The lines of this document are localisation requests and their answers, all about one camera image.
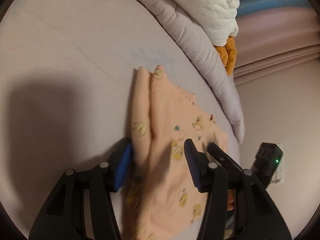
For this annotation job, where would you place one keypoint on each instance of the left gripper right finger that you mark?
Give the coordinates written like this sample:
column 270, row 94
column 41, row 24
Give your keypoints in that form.
column 255, row 215

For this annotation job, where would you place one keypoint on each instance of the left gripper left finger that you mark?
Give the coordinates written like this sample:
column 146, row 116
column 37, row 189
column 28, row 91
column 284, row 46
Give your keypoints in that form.
column 62, row 214

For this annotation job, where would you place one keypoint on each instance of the peach cartoon print garment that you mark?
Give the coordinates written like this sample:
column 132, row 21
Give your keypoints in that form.
column 163, row 201

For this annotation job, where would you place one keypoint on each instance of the pink curtain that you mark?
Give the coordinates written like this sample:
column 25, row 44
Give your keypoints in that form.
column 275, row 39

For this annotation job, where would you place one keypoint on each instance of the lilac folded duvet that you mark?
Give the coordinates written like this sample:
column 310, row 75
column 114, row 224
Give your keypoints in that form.
column 197, row 47

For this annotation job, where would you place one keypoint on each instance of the white plush goose body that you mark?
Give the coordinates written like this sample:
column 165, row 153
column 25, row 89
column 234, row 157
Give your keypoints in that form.
column 216, row 17

